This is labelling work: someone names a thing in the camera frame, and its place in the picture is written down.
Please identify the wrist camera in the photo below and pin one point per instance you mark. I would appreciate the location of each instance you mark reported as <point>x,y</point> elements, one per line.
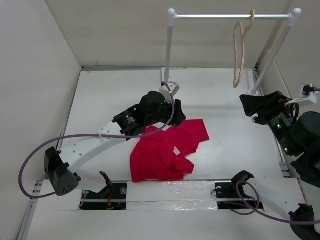
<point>308,96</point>
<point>169,87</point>

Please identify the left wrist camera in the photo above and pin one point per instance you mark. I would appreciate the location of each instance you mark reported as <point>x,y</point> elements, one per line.
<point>169,87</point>

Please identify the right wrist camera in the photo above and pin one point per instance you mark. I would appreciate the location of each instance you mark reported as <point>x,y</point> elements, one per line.
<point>308,96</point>

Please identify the red t-shirt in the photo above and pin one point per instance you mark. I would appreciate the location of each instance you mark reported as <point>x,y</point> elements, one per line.
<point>163,155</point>

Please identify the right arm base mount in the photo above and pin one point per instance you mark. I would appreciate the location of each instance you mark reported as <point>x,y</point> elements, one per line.
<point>226,196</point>

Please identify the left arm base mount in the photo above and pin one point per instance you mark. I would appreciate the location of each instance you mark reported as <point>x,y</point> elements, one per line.
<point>113,197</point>

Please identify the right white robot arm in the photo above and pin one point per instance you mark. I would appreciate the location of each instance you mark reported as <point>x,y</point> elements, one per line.
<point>298,135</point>

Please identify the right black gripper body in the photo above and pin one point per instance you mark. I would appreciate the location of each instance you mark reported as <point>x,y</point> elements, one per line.
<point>277,115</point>

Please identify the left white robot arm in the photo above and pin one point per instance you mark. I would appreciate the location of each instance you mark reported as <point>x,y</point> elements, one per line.
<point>61,166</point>

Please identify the wooden clothes hanger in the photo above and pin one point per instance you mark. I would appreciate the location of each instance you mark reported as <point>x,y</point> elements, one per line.
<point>239,34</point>

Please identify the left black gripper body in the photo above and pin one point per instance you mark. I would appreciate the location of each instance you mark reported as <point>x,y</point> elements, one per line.
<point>164,115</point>

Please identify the white metal clothes rack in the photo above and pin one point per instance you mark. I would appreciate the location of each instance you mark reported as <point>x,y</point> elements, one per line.
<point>244,24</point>

